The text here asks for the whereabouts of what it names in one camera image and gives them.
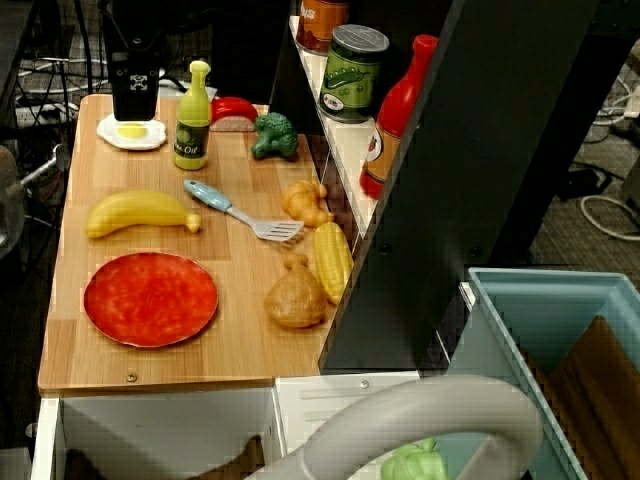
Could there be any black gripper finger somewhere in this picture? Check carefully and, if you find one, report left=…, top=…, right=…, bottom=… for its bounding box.
left=110, top=49, right=161, bottom=123

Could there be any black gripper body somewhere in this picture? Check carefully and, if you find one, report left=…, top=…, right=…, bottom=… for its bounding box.
left=103, top=13, right=167, bottom=54

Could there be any yellow toy banana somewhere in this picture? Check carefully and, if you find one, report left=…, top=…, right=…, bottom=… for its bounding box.
left=84, top=189, right=202, bottom=239

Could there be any red round plate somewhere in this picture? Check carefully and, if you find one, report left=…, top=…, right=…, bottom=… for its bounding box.
left=83, top=252, right=220, bottom=348

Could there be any toy fried egg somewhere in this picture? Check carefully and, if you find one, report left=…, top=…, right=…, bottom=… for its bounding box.
left=96, top=113, right=168, bottom=152

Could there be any green olive oil bottle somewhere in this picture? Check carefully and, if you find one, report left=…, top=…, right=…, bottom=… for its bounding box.
left=173, top=60, right=212, bottom=171

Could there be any white power strip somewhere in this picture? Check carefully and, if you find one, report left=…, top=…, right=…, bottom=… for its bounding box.
left=14, top=102, right=80, bottom=127

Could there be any red toy sushi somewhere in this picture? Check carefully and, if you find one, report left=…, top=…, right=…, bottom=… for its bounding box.
left=209, top=96, right=260, bottom=133

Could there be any metal clamp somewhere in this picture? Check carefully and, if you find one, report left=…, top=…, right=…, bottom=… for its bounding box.
left=18, top=143, right=72, bottom=187

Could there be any green toy broccoli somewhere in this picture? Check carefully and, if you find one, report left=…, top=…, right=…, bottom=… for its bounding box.
left=250, top=111, right=300, bottom=161

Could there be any orange beans can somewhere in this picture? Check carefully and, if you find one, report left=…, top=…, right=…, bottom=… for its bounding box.
left=295, top=0, right=351, bottom=55

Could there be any orange toy croissant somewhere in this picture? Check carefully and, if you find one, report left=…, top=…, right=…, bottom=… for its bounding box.
left=281, top=180, right=336, bottom=229

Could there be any green peas can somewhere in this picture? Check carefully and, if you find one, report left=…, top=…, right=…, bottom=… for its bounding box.
left=318, top=23, right=390, bottom=124

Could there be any brown toy chicken drumstick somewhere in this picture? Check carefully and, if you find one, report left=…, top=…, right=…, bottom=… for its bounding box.
left=263, top=253, right=329, bottom=329

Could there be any yellow toy corn cob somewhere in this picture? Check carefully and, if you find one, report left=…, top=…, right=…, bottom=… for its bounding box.
left=312, top=221, right=355, bottom=306

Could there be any red ketchup bottle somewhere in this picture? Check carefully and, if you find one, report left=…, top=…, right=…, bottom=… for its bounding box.
left=358, top=34, right=439, bottom=201

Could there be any white toy kitchen cabinet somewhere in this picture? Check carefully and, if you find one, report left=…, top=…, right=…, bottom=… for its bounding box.
left=29, top=372, right=451, bottom=480

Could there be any black shelf unit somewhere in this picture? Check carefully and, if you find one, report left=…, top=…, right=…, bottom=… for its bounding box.
left=269, top=0, right=601, bottom=374

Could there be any grey toy faucet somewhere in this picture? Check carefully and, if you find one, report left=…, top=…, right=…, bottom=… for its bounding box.
left=244, top=374, right=544, bottom=480

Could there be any light blue bin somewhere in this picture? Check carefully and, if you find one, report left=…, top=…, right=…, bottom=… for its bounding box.
left=447, top=266, right=640, bottom=480

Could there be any blue handled grey spatula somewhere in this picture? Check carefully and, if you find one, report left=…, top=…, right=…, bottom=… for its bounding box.
left=183, top=179, right=305, bottom=243

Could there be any white cable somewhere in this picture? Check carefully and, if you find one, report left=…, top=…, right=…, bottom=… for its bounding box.
left=579, top=193, right=640, bottom=242

